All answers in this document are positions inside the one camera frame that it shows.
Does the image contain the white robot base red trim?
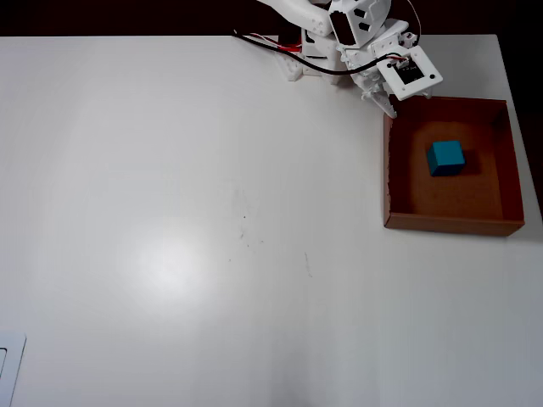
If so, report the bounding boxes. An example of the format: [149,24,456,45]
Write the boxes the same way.
[277,25,341,84]

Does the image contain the white wrist camera mount plate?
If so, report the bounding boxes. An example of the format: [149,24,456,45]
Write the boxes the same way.
[376,45,444,103]

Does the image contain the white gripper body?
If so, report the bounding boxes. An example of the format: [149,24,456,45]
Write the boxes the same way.
[337,20,421,102]

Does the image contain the red white black servo wire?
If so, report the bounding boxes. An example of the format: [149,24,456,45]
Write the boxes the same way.
[398,0,423,65]

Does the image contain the white red base wire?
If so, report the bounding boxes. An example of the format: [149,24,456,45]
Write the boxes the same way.
[249,32,305,54]

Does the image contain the blue cube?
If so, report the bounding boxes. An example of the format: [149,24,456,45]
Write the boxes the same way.
[425,140,467,178]

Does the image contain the white flat device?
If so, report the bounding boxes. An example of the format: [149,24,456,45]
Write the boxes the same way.
[0,332,28,407]

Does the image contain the brown cardboard box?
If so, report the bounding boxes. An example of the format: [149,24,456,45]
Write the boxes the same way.
[383,96,526,238]

